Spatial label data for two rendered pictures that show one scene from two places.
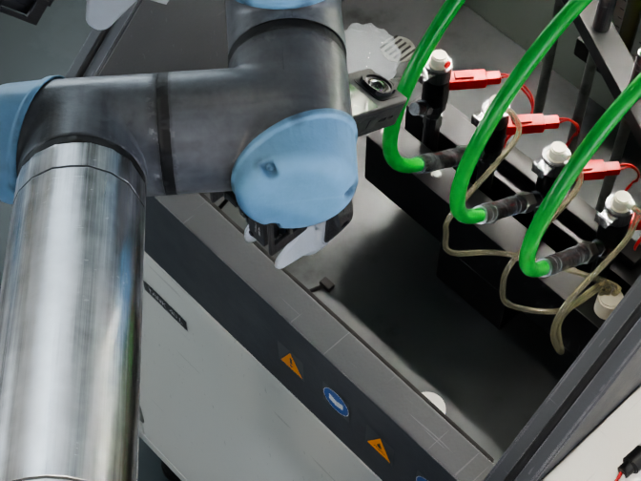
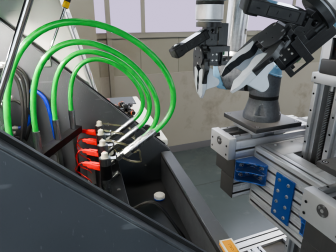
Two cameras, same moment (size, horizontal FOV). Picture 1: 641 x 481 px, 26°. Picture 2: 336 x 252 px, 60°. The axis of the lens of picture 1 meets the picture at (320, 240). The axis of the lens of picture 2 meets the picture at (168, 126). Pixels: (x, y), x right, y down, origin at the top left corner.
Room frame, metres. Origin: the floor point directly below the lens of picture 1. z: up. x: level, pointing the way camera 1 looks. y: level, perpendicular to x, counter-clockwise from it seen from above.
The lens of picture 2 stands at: (1.42, 0.32, 1.42)
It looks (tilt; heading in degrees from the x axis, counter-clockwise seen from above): 20 degrees down; 208
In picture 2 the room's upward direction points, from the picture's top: straight up
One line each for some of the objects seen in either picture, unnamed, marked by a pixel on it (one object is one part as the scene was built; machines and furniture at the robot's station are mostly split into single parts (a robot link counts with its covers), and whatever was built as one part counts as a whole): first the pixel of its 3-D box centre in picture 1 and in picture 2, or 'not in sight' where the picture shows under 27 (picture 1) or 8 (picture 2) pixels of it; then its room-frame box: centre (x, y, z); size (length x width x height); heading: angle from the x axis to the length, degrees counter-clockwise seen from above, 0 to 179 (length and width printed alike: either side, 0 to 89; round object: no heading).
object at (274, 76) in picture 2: not in sight; (263, 76); (0.22, 0.12, 1.20); 0.13 x 0.12 x 0.14; 94
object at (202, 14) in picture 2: not in sight; (208, 13); (0.62, 0.02, 1.44); 0.08 x 0.08 x 0.05
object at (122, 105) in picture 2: not in sight; (125, 107); (0.29, -0.52, 1.01); 0.23 x 0.11 x 0.06; 43
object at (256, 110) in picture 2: not in sight; (262, 105); (0.22, 0.13, 1.09); 0.15 x 0.15 x 0.10
